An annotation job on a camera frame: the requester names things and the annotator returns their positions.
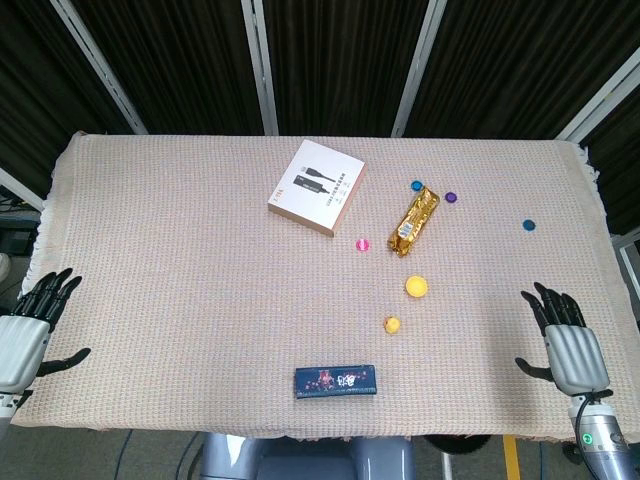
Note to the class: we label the large yellow disc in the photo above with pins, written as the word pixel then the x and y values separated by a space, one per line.
pixel 416 287

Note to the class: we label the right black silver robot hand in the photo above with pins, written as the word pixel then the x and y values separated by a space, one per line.
pixel 575 357

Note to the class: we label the pink disc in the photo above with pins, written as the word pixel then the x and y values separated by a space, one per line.
pixel 362 245

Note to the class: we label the aluminium frame post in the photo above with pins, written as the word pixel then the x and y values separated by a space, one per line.
pixel 100 70
pixel 600 95
pixel 20 187
pixel 417 70
pixel 260 70

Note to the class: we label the purple disc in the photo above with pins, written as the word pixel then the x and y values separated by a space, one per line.
pixel 451 197

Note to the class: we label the dark blue printed box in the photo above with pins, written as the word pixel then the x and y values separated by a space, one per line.
pixel 335 382

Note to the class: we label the small yellow disc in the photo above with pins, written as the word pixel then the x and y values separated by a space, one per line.
pixel 392 325

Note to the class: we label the white metal side frame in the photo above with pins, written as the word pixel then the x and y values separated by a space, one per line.
pixel 627 260

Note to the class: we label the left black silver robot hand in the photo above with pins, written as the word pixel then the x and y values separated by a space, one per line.
pixel 22 345

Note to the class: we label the gold foil snack packet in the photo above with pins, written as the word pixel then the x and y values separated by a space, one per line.
pixel 414 220

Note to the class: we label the beige woven tablecloth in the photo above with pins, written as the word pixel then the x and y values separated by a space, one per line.
pixel 200 300

